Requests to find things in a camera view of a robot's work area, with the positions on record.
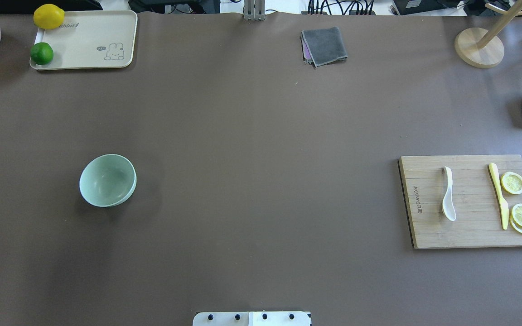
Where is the wooden mug tree stand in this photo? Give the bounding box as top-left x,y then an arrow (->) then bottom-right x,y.
455,0 -> 522,69

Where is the yellow lemon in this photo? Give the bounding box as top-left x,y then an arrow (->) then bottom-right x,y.
33,4 -> 66,30

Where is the beige rabbit tray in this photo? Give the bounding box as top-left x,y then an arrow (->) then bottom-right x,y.
29,10 -> 138,71

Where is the upper lemon slice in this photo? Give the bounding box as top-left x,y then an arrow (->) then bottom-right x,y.
500,171 -> 522,195

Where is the grey folded cloth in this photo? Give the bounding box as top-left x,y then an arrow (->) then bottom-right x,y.
300,27 -> 348,67

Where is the light green bowl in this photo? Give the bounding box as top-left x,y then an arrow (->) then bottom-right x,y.
79,154 -> 137,207

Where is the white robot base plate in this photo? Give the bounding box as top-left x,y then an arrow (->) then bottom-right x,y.
192,310 -> 312,326

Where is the white ceramic spoon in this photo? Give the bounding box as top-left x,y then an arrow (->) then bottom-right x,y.
441,166 -> 457,221

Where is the yellow plastic knife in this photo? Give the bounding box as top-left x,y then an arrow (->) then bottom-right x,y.
488,162 -> 509,230

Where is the aluminium frame post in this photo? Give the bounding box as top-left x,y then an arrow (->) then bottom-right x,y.
243,0 -> 266,21

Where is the green lime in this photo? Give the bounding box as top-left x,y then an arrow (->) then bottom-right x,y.
30,43 -> 54,65

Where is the bamboo cutting board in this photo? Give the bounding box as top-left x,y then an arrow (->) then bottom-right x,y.
398,154 -> 522,249

